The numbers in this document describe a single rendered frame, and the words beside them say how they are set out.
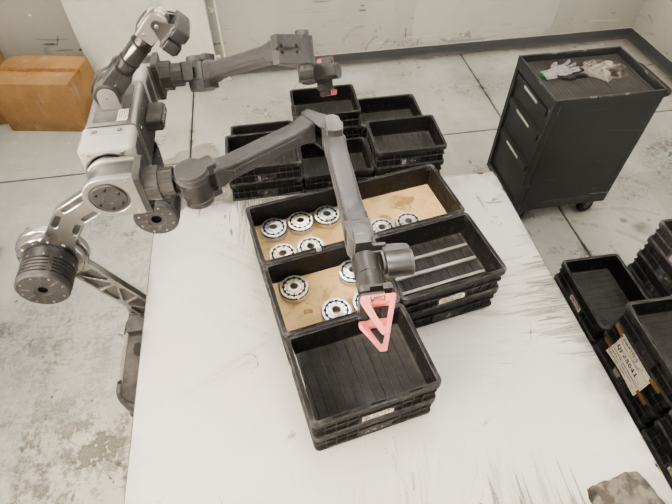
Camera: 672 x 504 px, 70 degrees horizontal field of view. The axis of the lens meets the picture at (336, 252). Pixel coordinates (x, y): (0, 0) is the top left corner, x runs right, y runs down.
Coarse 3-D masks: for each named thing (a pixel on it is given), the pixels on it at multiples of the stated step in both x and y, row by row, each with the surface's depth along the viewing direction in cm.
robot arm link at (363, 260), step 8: (360, 256) 99; (368, 256) 99; (376, 256) 101; (384, 256) 100; (352, 264) 101; (360, 264) 98; (368, 264) 98; (376, 264) 99; (384, 264) 99; (384, 272) 100
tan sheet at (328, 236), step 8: (312, 216) 197; (256, 232) 191; (288, 232) 191; (312, 232) 191; (320, 232) 191; (328, 232) 191; (336, 232) 191; (264, 240) 189; (288, 240) 188; (296, 240) 188; (328, 240) 188; (336, 240) 188; (264, 248) 186; (296, 248) 186; (264, 256) 183
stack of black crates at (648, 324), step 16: (640, 304) 197; (656, 304) 200; (624, 320) 201; (640, 320) 191; (656, 320) 203; (608, 336) 211; (640, 336) 192; (656, 336) 198; (640, 352) 193; (656, 352) 183; (608, 368) 214; (656, 368) 186; (624, 384) 205; (656, 384) 186; (624, 400) 206; (640, 400) 197; (656, 400) 188; (640, 416) 198; (656, 416) 189; (640, 432) 206
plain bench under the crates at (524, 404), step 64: (192, 256) 200; (256, 256) 200; (512, 256) 199; (192, 320) 181; (256, 320) 180; (448, 320) 180; (512, 320) 180; (576, 320) 179; (192, 384) 164; (256, 384) 164; (448, 384) 164; (512, 384) 163; (576, 384) 163; (192, 448) 151; (256, 448) 151; (384, 448) 150; (448, 448) 150; (512, 448) 150; (576, 448) 150; (640, 448) 150
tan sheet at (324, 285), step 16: (320, 272) 178; (336, 272) 178; (352, 272) 178; (320, 288) 174; (336, 288) 174; (352, 288) 174; (288, 304) 169; (304, 304) 169; (320, 304) 169; (288, 320) 165; (304, 320) 165; (320, 320) 165
